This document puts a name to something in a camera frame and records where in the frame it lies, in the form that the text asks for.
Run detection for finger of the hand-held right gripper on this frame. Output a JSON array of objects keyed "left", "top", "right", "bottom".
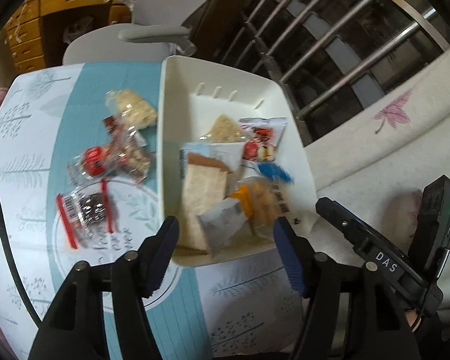
[{"left": 316, "top": 197, "right": 383, "bottom": 252}]

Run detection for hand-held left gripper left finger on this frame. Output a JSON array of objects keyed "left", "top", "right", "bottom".
[{"left": 28, "top": 215, "right": 181, "bottom": 360}]

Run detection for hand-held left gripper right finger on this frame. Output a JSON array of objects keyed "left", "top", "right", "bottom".
[{"left": 273, "top": 217, "right": 422, "bottom": 360}]

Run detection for orange label cracker packet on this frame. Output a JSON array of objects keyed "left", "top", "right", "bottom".
[{"left": 227, "top": 177, "right": 290, "bottom": 235}]

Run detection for grey snack packet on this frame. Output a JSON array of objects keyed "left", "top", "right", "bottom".
[{"left": 197, "top": 198, "right": 248, "bottom": 257}]

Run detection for small blue wrapper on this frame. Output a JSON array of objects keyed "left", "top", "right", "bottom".
[{"left": 256, "top": 160, "right": 295, "bottom": 185}]

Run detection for dark snack packet red stripes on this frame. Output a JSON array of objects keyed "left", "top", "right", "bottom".
[{"left": 55, "top": 179, "right": 119, "bottom": 250}]

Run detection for clear nut bar packet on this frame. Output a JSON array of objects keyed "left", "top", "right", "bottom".
[{"left": 102, "top": 115, "right": 152, "bottom": 186}]

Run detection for red white candy packet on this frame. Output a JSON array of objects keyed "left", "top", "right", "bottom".
[{"left": 239, "top": 116, "right": 289, "bottom": 163}]

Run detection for red round snack packet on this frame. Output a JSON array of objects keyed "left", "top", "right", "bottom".
[{"left": 67, "top": 145, "right": 115, "bottom": 187}]

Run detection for blue white snack packet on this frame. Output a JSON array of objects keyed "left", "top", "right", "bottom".
[{"left": 179, "top": 142, "right": 242, "bottom": 175}]

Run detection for clear rice cracker packet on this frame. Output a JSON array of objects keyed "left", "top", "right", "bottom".
[{"left": 200, "top": 113, "right": 250, "bottom": 144}]

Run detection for clear puffed rice packet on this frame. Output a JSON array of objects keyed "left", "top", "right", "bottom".
[{"left": 104, "top": 88, "right": 159, "bottom": 131}]

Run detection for white plastic bin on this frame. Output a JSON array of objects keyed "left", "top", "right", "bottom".
[{"left": 158, "top": 55, "right": 319, "bottom": 269}]

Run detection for white flower print curtain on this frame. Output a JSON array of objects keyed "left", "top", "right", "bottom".
[{"left": 300, "top": 41, "right": 450, "bottom": 360}]

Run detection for teal tree print tablecloth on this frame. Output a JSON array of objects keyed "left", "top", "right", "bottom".
[{"left": 0, "top": 62, "right": 316, "bottom": 360}]

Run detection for metal window bars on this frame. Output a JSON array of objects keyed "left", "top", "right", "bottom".
[{"left": 187, "top": 0, "right": 450, "bottom": 147}]

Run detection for waste bin under desk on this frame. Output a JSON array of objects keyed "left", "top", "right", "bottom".
[{"left": 62, "top": 15, "right": 94, "bottom": 44}]

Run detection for wooden desk with drawers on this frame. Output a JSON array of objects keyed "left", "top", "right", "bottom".
[{"left": 4, "top": 0, "right": 151, "bottom": 74}]

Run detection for grey office chair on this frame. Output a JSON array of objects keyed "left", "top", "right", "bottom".
[{"left": 62, "top": 0, "right": 259, "bottom": 66}]

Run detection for black cable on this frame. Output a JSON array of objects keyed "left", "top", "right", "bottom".
[{"left": 0, "top": 165, "right": 42, "bottom": 325}]

